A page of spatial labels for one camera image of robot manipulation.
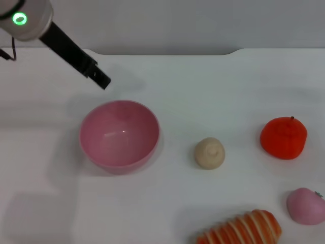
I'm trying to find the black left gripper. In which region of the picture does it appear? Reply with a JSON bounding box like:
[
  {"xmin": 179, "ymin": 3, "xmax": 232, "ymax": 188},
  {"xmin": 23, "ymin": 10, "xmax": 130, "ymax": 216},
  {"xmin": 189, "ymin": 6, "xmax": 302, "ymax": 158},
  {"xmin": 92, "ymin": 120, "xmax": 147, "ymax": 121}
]
[{"xmin": 39, "ymin": 21, "xmax": 112, "ymax": 90}]

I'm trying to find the pink plastic bowl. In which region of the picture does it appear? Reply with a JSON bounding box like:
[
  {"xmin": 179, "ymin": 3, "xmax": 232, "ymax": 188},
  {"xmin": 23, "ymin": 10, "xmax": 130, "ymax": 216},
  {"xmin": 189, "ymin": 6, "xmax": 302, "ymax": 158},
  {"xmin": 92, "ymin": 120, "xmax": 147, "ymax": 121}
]
[{"xmin": 79, "ymin": 100, "xmax": 160, "ymax": 175}]

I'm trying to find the pink peach toy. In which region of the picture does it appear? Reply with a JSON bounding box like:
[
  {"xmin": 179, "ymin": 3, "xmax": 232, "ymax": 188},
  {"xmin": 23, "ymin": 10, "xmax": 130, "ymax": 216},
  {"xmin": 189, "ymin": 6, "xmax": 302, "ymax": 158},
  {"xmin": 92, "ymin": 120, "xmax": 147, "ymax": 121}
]
[{"xmin": 286, "ymin": 187, "xmax": 325, "ymax": 226}]

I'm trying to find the orange white striped bread toy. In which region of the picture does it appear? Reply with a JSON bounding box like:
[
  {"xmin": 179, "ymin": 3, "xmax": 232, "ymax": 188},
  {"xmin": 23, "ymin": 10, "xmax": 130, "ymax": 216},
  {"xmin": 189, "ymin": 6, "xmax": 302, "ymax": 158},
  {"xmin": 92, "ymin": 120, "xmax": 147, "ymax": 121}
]
[{"xmin": 197, "ymin": 209, "xmax": 282, "ymax": 244}]

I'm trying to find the black cable with silver connector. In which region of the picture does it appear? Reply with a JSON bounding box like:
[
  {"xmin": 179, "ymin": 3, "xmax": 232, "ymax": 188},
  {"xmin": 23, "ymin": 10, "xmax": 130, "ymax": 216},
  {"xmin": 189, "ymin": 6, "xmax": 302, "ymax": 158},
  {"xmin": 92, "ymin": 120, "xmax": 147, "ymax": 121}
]
[{"xmin": 0, "ymin": 37, "xmax": 18, "ymax": 62}]

